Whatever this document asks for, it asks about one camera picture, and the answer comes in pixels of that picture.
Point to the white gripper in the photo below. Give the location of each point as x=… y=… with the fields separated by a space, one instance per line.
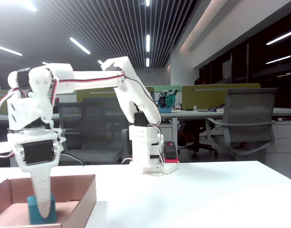
x=38 y=152

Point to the blue cube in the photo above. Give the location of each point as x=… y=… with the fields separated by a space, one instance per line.
x=32 y=211

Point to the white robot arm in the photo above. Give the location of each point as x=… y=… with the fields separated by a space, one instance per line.
x=135 y=95

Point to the brown cardboard box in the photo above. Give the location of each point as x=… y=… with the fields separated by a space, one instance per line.
x=69 y=190

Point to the blue flat box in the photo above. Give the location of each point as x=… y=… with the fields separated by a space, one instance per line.
x=164 y=110

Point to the white office desk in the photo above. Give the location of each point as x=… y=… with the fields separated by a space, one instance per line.
x=287 y=111
x=2 y=117

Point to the grey mesh office chair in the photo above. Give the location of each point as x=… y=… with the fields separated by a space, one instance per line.
x=249 y=111
x=100 y=123

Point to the light green desk partition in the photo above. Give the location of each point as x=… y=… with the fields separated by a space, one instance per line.
x=180 y=97
x=67 y=97

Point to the red black table clamp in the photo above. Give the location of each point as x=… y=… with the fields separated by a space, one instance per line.
x=171 y=149

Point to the teal bag of items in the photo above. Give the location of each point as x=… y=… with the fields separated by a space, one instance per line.
x=169 y=98

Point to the black office chair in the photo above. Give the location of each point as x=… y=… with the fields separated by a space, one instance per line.
x=197 y=145

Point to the small white cup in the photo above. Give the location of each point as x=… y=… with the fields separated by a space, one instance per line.
x=195 y=108

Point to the dark flat book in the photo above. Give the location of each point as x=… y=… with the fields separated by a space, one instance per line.
x=216 y=109

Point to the small white desk object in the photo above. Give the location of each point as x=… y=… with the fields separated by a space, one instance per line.
x=280 y=119

